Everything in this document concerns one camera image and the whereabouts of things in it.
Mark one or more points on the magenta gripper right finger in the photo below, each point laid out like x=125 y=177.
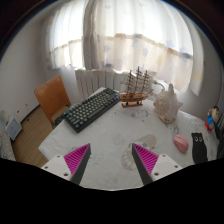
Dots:
x=152 y=167

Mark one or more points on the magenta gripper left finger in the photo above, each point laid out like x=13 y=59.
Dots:
x=71 y=166

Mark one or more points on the pink computer mouse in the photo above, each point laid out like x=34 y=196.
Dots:
x=181 y=143

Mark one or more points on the black owl mouse pad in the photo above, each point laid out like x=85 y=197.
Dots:
x=199 y=149

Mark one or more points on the white patterned tablecloth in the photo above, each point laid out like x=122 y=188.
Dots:
x=111 y=136

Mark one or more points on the dark mechanical keyboard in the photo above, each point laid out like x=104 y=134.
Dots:
x=81 y=115

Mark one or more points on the large white conch shell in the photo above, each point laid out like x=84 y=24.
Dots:
x=167 y=105

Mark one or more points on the orange wooden chair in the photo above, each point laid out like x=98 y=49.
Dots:
x=53 y=98

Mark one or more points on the white box on floor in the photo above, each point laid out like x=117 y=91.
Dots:
x=13 y=128

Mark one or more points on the wooden model sailing ship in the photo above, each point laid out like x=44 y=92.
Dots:
x=138 y=87

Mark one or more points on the colourful cartoon figurine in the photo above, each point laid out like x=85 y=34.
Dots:
x=212 y=118

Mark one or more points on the white radiator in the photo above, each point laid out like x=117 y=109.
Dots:
x=89 y=81

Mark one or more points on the sheer white curtain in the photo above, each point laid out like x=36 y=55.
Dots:
x=124 y=35

